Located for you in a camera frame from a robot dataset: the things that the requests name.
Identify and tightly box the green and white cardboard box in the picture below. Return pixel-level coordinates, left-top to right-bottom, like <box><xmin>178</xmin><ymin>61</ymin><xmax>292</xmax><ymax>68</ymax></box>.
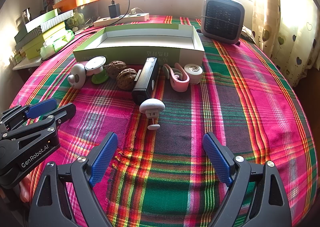
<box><xmin>73</xmin><ymin>23</ymin><xmax>204</xmax><ymax>67</ymax></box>

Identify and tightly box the round black and white gadget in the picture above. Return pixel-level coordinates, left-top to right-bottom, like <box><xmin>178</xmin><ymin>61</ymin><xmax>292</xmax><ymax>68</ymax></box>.
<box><xmin>67</xmin><ymin>63</ymin><xmax>88</xmax><ymax>89</ymax></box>

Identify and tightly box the white power strip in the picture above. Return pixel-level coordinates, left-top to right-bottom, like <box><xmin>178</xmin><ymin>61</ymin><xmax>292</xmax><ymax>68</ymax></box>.
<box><xmin>93</xmin><ymin>13</ymin><xmax>150</xmax><ymax>27</ymax></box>

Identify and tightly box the beige heart-print curtain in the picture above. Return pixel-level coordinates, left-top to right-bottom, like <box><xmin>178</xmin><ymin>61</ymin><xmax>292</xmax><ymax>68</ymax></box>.
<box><xmin>252</xmin><ymin>0</ymin><xmax>320</xmax><ymax>87</ymax></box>

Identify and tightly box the pink clip with pale hook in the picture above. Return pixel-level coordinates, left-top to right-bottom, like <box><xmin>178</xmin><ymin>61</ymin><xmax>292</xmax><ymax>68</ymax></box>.
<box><xmin>162</xmin><ymin>63</ymin><xmax>190</xmax><ymax>92</ymax></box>

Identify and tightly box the black charger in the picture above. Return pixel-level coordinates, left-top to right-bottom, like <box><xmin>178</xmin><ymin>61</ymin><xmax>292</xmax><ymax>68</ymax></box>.
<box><xmin>108</xmin><ymin>3</ymin><xmax>120</xmax><ymax>19</ymax></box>

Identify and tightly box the white tape roll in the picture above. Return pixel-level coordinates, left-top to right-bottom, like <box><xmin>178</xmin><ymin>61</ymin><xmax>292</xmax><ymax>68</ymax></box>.
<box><xmin>184</xmin><ymin>64</ymin><xmax>203</xmax><ymax>85</ymax></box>

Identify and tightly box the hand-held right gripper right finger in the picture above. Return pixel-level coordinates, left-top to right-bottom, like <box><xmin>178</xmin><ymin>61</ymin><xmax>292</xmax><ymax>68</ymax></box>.
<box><xmin>202</xmin><ymin>132</ymin><xmax>293</xmax><ymax>227</ymax></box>

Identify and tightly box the striped grey box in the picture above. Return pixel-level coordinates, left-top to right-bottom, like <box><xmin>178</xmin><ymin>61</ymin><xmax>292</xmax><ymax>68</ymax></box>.
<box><xmin>40</xmin><ymin>10</ymin><xmax>75</xmax><ymax>32</ymax></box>

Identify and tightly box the brown walnut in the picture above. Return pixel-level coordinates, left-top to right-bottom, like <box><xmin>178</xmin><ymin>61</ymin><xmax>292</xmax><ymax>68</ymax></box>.
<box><xmin>106</xmin><ymin>60</ymin><xmax>128</xmax><ymax>80</ymax></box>
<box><xmin>117</xmin><ymin>68</ymin><xmax>137</xmax><ymax>91</ymax></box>

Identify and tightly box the plaid tablecloth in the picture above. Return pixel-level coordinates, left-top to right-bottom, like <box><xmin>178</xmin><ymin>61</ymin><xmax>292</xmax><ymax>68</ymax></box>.
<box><xmin>10</xmin><ymin>14</ymin><xmax>318</xmax><ymax>227</ymax></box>

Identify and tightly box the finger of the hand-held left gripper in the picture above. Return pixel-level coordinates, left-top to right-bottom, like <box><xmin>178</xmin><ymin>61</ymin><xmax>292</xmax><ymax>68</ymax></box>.
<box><xmin>0</xmin><ymin>103</ymin><xmax>77</xmax><ymax>147</ymax></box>
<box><xmin>0</xmin><ymin>98</ymin><xmax>57</xmax><ymax>132</ymax></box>

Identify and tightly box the green and white wipes pack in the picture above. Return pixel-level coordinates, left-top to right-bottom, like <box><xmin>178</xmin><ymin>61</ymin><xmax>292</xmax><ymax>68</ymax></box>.
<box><xmin>40</xmin><ymin>29</ymin><xmax>75</xmax><ymax>59</ymax></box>

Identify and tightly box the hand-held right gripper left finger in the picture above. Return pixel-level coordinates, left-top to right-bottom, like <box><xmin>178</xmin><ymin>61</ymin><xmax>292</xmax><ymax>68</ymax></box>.
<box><xmin>29</xmin><ymin>132</ymin><xmax>118</xmax><ymax>227</ymax></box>

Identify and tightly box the black charging cable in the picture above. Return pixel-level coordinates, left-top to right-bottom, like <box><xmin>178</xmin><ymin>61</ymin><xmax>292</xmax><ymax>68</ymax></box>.
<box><xmin>75</xmin><ymin>0</ymin><xmax>130</xmax><ymax>35</ymax></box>

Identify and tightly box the grey and black fan heater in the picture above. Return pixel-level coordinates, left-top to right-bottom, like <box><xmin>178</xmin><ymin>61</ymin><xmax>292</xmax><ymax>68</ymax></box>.
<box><xmin>201</xmin><ymin>0</ymin><xmax>245</xmax><ymax>45</ymax></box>

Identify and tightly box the white mushroom-shaped hook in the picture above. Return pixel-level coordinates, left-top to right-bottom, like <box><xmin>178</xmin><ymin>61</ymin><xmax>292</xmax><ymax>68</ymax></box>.
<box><xmin>139</xmin><ymin>98</ymin><xmax>165</xmax><ymax>130</ymax></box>

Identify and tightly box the dark glass jar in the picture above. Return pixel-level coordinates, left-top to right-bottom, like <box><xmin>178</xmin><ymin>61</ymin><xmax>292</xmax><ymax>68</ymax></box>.
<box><xmin>22</xmin><ymin>8</ymin><xmax>33</xmax><ymax>24</ymax></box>

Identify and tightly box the black rectangular device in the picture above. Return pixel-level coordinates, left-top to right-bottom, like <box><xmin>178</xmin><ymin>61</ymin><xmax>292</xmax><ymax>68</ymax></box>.
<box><xmin>132</xmin><ymin>57</ymin><xmax>160</xmax><ymax>105</ymax></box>

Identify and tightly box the white disc green base stand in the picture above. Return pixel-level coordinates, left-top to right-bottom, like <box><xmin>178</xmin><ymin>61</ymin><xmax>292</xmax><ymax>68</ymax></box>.
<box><xmin>85</xmin><ymin>56</ymin><xmax>110</xmax><ymax>85</ymax></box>

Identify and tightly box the green label jar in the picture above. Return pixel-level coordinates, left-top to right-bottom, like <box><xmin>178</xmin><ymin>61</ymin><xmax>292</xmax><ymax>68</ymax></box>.
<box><xmin>66</xmin><ymin>13</ymin><xmax>84</xmax><ymax>31</ymax></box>

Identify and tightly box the yellow-green box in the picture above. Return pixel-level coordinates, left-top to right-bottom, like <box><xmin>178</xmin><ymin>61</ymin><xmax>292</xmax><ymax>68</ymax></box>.
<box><xmin>24</xmin><ymin>21</ymin><xmax>67</xmax><ymax>60</ymax></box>

